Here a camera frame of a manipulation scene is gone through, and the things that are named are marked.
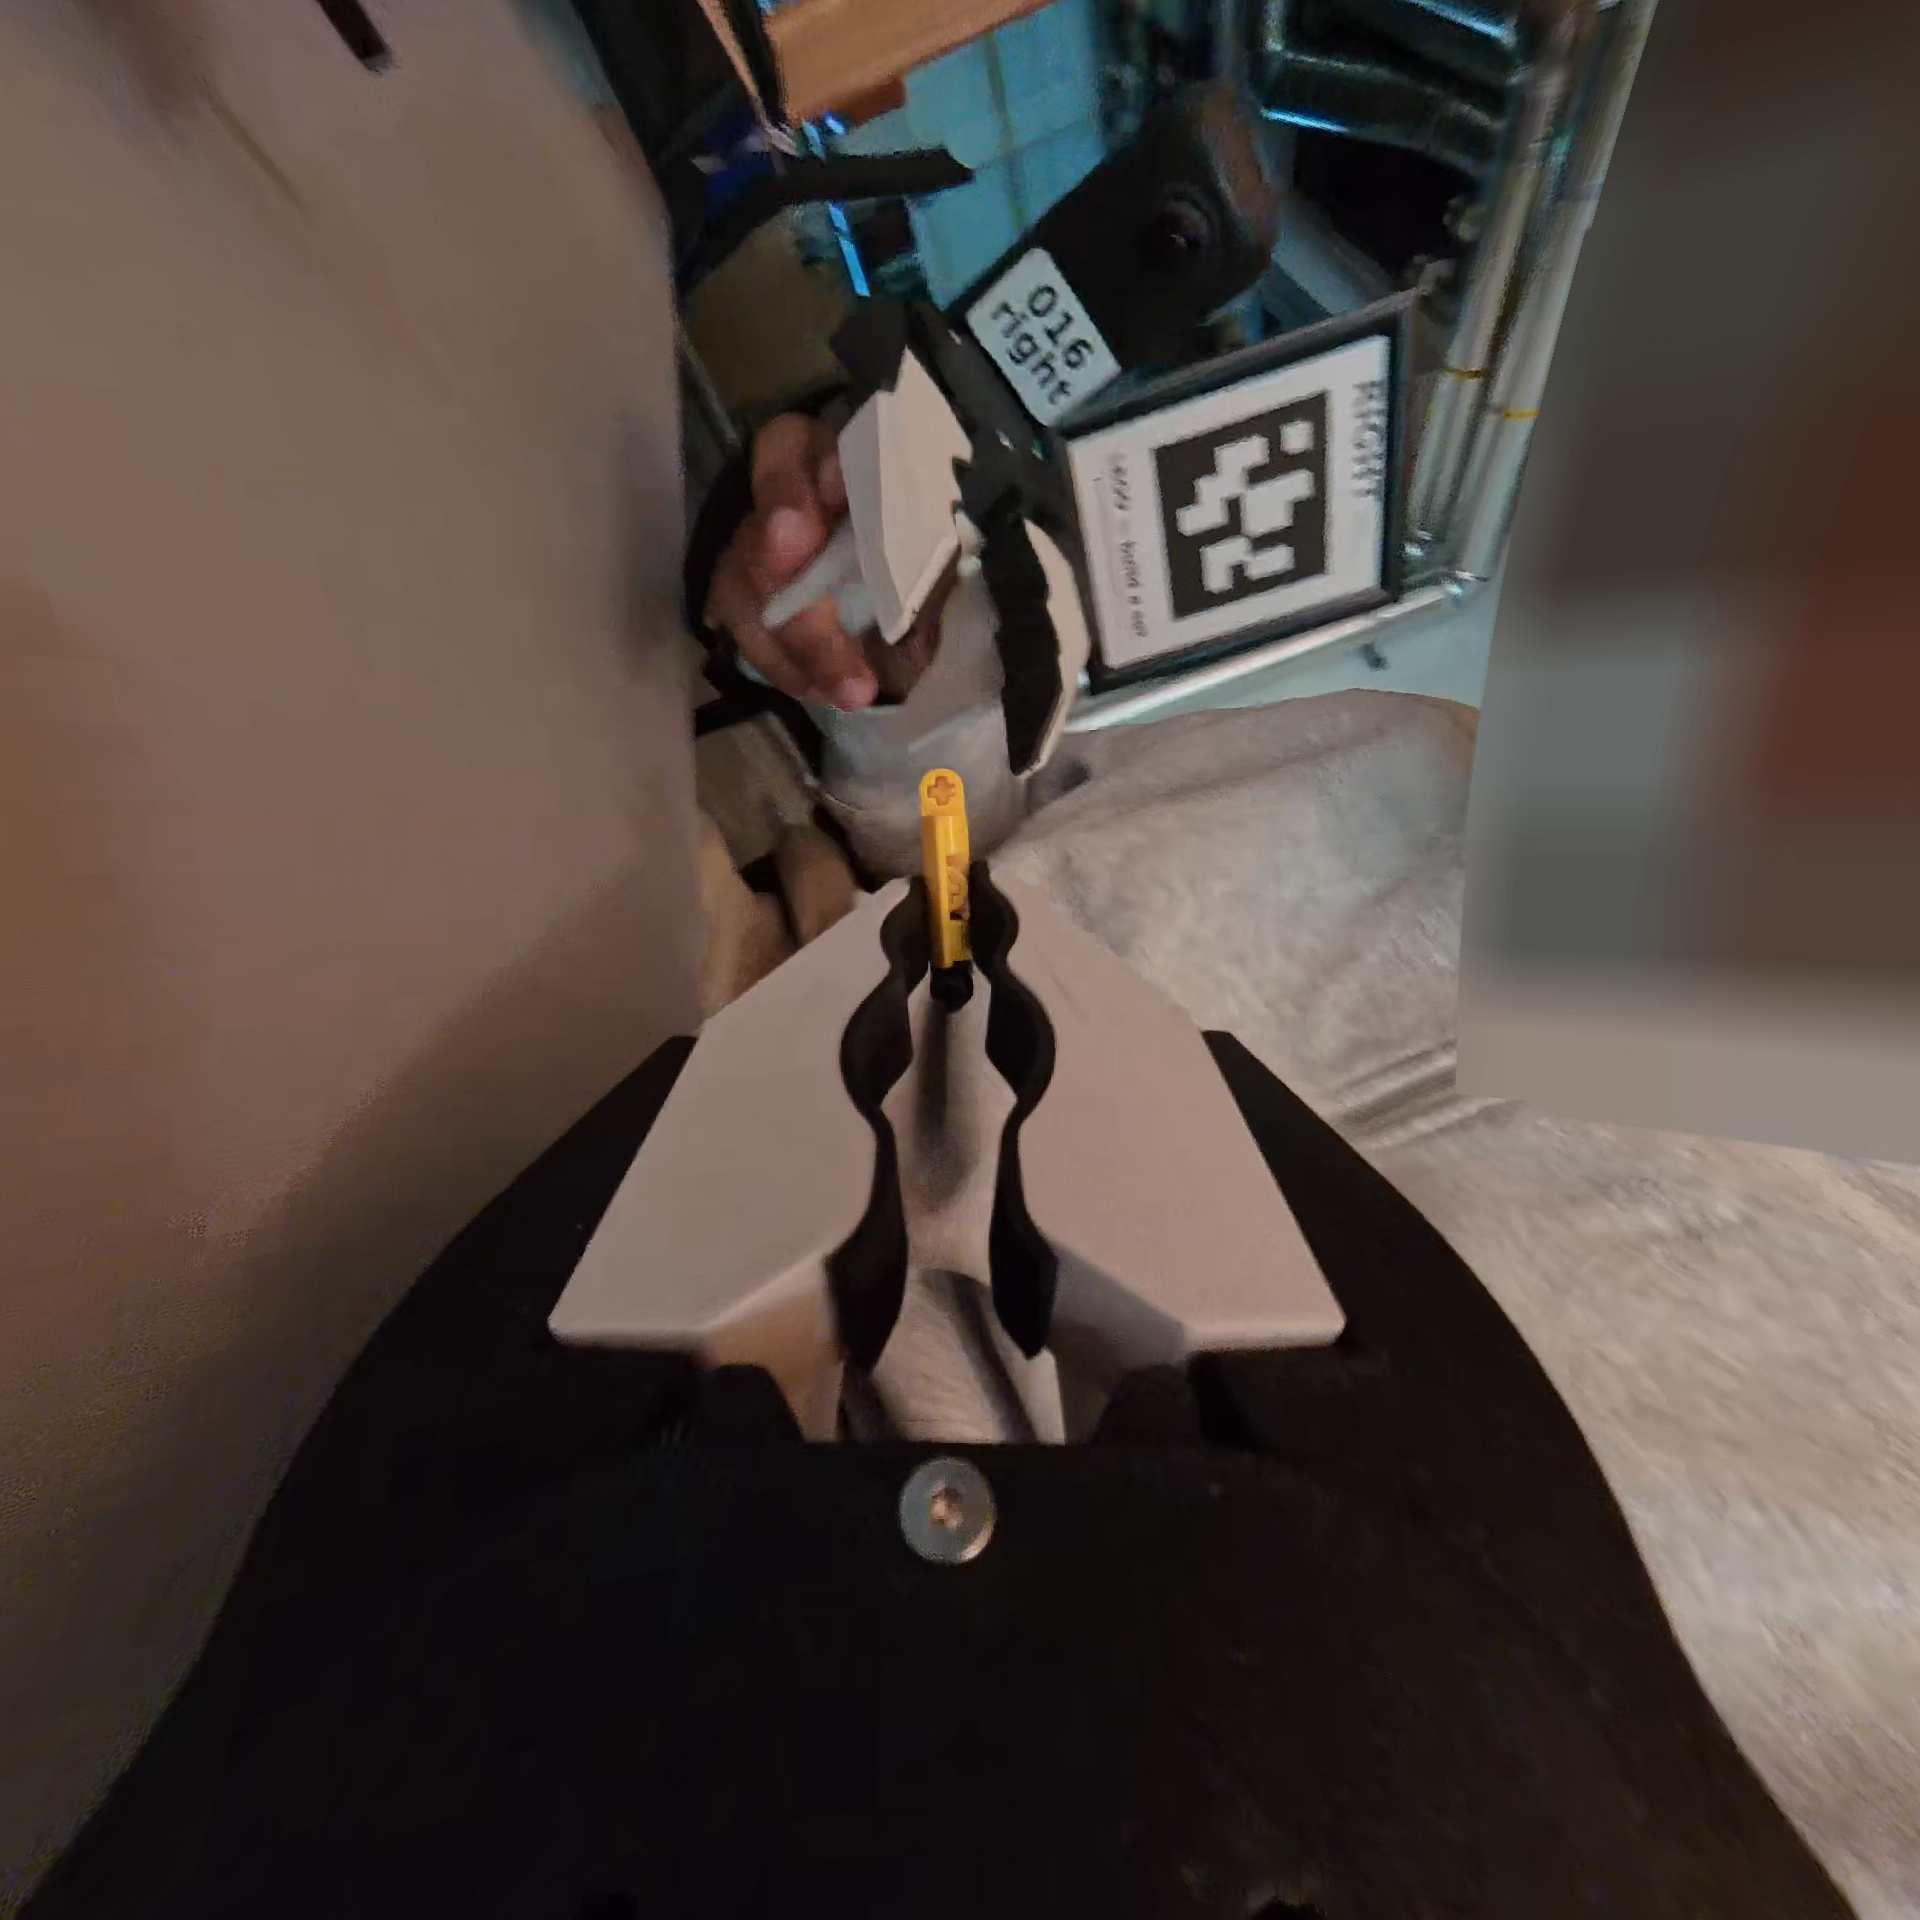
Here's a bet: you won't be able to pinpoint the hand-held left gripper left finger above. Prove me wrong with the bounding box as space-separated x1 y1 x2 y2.
545 883 927 1445

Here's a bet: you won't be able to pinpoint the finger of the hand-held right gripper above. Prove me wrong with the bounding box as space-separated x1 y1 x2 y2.
960 502 1094 779
830 373 988 650

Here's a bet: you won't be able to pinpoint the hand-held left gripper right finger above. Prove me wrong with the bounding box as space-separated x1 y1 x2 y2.
966 866 1345 1445

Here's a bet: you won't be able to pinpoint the person's right hand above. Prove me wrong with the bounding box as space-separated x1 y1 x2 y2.
702 409 889 714

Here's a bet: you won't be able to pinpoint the tan trousers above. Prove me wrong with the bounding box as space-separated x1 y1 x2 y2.
697 736 887 1011

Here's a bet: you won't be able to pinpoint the black framed marker sign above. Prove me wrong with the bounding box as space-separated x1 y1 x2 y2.
1048 292 1420 694

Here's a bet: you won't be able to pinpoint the wooden ceiling beam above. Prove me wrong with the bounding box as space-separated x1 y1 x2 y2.
757 0 1022 125

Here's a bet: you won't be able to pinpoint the metal ceiling pipes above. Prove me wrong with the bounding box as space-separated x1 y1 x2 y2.
1260 0 1659 587

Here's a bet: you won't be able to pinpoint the grey zip hoodie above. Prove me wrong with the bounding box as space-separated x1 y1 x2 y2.
1036 689 1920 1920

